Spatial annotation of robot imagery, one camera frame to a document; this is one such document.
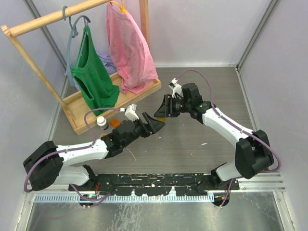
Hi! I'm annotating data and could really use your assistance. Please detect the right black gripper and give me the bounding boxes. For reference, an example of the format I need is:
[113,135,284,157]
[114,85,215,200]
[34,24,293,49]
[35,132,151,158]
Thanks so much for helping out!
[154,94,191,118]

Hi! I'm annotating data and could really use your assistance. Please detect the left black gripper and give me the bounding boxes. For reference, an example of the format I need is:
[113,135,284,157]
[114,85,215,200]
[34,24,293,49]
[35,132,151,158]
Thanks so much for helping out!
[122,112,164,148]

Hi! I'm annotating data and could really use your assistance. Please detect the yellow two-compartment pill box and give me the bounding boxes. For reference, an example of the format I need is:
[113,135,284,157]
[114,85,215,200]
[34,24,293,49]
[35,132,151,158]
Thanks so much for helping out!
[157,117,166,122]

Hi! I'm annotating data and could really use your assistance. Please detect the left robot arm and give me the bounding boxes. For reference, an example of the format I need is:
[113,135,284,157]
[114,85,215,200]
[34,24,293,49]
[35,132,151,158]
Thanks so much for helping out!
[23,109,165,193]

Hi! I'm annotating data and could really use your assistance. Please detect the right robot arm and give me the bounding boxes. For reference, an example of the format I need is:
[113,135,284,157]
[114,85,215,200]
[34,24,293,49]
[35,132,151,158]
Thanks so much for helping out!
[154,79,274,190]

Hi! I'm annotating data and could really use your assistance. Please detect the orange pill box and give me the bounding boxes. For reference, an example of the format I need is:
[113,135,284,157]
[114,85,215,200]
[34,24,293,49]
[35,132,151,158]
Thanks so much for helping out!
[109,118,121,128]

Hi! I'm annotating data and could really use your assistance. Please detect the white-capped dark pill bottle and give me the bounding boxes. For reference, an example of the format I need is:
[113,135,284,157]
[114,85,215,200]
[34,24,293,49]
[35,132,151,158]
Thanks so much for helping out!
[96,116,109,130]

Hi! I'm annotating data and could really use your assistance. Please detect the pink shirt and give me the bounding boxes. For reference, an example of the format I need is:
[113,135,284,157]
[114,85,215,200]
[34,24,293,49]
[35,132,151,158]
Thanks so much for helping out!
[106,2,158,94]

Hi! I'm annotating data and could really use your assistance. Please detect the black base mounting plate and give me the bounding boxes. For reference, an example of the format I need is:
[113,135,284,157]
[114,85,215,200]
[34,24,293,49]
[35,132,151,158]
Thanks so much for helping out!
[77,173,229,196]

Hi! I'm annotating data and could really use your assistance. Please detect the wooden clothes rack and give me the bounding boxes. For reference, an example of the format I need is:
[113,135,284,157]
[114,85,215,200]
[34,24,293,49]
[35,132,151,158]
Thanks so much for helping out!
[0,0,162,136]

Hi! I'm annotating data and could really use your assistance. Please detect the lavender cloth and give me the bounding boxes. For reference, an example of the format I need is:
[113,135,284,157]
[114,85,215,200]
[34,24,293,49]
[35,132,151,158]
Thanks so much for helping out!
[64,51,118,89]

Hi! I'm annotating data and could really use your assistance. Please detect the green tank top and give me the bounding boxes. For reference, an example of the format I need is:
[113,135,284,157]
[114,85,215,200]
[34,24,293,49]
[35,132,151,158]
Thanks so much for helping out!
[71,26,120,116]

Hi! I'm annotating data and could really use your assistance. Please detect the orange clothes hanger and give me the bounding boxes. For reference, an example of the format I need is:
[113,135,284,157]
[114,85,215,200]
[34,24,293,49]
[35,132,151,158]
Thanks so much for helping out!
[110,0,128,14]

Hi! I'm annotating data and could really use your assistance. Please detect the grey-blue clothes hanger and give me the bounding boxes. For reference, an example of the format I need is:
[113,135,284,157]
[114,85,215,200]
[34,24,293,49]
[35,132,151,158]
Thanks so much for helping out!
[66,15,91,86]

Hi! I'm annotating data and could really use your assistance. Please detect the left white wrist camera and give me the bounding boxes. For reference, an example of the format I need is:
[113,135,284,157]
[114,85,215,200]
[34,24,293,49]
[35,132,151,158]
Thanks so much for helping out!
[120,103,139,121]

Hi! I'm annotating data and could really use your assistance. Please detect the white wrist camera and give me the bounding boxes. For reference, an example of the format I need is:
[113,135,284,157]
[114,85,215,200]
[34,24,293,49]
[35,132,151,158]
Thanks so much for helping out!
[120,103,139,121]
[169,78,182,98]

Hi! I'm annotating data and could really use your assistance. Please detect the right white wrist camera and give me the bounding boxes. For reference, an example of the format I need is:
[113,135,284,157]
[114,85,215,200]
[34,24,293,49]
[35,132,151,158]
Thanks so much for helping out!
[169,78,182,98]

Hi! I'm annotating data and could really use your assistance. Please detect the white slotted cable duct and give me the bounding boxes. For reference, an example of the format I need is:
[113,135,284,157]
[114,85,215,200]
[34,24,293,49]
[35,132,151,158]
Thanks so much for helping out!
[34,193,215,203]

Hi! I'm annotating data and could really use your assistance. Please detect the aluminium frame rail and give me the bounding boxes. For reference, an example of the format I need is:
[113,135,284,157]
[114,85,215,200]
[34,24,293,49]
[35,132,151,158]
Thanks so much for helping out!
[31,173,285,193]

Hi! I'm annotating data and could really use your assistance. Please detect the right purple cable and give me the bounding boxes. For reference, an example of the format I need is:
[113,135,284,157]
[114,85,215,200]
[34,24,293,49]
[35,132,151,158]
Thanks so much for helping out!
[174,69,282,207]

